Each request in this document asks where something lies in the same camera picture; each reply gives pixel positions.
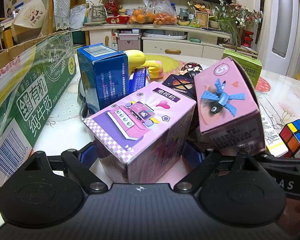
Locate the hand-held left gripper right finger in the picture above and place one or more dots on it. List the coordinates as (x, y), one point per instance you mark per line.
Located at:
(193, 155)

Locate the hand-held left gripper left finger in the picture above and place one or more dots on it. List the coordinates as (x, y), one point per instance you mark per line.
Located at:
(88, 155)

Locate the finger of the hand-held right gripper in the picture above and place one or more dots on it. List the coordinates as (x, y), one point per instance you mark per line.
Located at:
(285, 162)

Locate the pink television print toy box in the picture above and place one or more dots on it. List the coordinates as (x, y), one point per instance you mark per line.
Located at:
(140, 135)

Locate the pink bird print toy box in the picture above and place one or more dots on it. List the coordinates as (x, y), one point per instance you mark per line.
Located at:
(225, 105)

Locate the green milk cardboard box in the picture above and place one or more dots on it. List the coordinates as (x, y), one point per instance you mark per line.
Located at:
(40, 92)

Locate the green medicine box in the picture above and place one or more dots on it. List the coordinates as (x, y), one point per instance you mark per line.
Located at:
(252, 72)

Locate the yellow and pink plastic toy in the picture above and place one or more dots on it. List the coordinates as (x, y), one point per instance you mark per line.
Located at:
(136, 58)

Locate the multicoloured puzzle cube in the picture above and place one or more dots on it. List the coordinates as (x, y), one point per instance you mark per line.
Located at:
(295, 137)

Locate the white and yellow medicine box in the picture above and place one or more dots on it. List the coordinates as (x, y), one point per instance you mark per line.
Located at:
(272, 135)

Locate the panda toy in clear plastic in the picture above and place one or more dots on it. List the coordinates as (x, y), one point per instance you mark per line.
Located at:
(81, 100)

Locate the black puzzle cube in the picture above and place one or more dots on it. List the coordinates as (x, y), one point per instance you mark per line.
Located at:
(177, 85)

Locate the blue cardboard box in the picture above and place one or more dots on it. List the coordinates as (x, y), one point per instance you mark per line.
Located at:
(105, 80)

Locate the black-haired cartoon doll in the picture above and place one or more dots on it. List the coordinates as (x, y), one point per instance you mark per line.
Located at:
(192, 70)

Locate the blue perforated block plate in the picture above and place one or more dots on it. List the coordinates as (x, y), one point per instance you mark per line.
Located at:
(138, 80)

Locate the cream television cabinet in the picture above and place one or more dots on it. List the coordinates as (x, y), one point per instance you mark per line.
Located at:
(160, 46)

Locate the small green box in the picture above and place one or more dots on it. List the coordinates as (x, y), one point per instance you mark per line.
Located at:
(194, 40)

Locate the stack of thin books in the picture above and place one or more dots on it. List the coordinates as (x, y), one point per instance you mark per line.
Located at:
(242, 48)

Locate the green storage bin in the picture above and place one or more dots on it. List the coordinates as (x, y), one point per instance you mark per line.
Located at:
(78, 37)

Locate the silver pink storage case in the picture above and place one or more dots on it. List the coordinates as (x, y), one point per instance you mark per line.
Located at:
(130, 41)

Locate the white flat tray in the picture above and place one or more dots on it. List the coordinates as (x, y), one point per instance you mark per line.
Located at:
(165, 34)

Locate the bananas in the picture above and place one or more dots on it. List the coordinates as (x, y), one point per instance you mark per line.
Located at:
(183, 22)

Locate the green potted plant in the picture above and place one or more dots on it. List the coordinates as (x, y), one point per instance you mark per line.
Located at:
(225, 21)

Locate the red snack packet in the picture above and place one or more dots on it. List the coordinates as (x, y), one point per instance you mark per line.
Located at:
(117, 20)

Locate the white printed plastic bag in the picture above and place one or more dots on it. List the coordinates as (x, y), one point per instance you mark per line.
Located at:
(77, 16)

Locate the glass jar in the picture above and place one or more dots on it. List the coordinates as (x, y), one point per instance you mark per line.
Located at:
(183, 15)

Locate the clear bag of tangerines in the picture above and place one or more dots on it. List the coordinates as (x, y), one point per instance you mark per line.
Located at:
(165, 17)

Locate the clear bottle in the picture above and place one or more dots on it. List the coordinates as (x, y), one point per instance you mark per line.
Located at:
(191, 13)

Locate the glass kettle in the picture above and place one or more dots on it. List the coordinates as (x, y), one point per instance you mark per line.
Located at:
(97, 12)

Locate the wooden dining chair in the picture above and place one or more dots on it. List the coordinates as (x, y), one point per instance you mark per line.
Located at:
(50, 17)

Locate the white floor air conditioner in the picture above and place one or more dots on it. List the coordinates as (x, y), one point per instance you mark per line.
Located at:
(285, 17)

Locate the white curtain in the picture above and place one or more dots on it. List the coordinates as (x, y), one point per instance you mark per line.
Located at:
(263, 17)

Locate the grey lace chair cover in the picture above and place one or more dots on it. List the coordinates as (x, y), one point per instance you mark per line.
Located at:
(61, 10)

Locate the clear bag of oranges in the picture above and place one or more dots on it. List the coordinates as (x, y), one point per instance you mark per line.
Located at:
(141, 16)

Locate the red berry branches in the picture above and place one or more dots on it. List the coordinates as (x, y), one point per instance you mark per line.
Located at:
(111, 5)

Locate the pink flower bouquet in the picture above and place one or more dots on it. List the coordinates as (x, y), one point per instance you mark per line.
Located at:
(245, 12)

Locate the beige cartoon canvas bag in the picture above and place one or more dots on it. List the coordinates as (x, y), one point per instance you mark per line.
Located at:
(31, 12)

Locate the wooden photo frame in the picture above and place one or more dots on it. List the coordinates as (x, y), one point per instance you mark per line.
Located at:
(202, 18)

